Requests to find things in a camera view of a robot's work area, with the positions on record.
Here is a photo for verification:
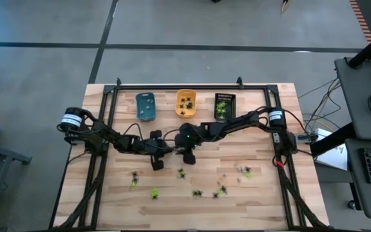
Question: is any teal plastic bin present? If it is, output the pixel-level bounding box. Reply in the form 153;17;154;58
135;92;157;122

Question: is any yellow plastic bin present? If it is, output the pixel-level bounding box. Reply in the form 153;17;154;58
175;88;198;119

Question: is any black slotted plastic basket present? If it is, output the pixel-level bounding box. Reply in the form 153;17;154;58
213;92;237;122

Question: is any black desk leg bar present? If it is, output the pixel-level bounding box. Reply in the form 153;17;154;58
310;122;356;157

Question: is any white paper sheet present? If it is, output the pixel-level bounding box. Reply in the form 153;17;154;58
314;128;349;171

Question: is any grey desk with keyboard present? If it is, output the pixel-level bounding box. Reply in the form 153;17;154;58
345;138;371;220

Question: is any grey desk with monitor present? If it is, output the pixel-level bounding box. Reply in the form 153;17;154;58
334;57;371;141

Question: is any black slanted pole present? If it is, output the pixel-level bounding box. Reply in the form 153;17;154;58
348;25;371;69

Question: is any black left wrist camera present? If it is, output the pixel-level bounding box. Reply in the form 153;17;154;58
151;157;165;171

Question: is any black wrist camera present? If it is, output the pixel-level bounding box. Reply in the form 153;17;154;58
182;150;196;166
151;157;165;171

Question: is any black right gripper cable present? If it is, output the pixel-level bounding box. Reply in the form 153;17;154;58
162;128;182;141

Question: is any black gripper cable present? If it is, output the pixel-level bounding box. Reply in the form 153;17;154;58
162;128;182;141
122;122;144;141

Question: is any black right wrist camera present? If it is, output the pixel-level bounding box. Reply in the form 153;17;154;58
182;150;196;166

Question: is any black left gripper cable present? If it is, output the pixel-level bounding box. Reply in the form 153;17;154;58
122;122;144;141

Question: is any black aluminium table frame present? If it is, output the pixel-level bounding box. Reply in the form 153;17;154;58
77;76;305;230

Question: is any black left arm cable bundle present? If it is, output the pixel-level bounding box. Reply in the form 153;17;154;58
53;154;106;230

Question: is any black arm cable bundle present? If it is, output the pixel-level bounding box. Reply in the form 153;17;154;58
53;154;106;230
272;154;330;230

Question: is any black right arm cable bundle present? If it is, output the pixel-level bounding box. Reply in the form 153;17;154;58
272;154;330;230

